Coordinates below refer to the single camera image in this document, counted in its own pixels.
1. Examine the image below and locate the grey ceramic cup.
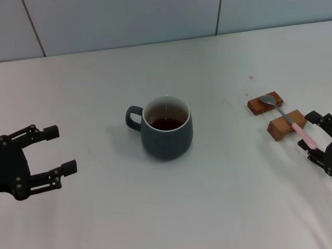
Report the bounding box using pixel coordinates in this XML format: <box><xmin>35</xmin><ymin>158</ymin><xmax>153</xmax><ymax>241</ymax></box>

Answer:
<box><xmin>123</xmin><ymin>94</ymin><xmax>195</xmax><ymax>164</ymax></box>

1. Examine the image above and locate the pink handled metal spoon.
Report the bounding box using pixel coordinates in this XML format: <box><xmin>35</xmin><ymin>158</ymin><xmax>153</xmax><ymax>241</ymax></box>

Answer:
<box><xmin>258</xmin><ymin>93</ymin><xmax>318</xmax><ymax>152</ymax></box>

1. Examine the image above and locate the dark coffee liquid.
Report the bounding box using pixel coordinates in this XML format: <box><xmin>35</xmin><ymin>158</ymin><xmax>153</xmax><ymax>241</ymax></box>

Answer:
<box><xmin>149</xmin><ymin>117</ymin><xmax>182</xmax><ymax>132</ymax></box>

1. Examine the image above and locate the light notched wooden block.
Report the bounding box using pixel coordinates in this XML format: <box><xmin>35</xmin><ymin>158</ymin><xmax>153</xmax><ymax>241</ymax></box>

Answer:
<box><xmin>266</xmin><ymin>109</ymin><xmax>309</xmax><ymax>142</ymax></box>

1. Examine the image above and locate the dark flat wooden block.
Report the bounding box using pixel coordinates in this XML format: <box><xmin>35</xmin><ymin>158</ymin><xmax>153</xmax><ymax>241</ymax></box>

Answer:
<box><xmin>246</xmin><ymin>90</ymin><xmax>285</xmax><ymax>117</ymax></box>

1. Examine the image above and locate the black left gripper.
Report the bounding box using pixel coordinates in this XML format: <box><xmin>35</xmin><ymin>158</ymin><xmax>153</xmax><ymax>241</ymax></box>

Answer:
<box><xmin>0</xmin><ymin>122</ymin><xmax>79</xmax><ymax>203</ymax></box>

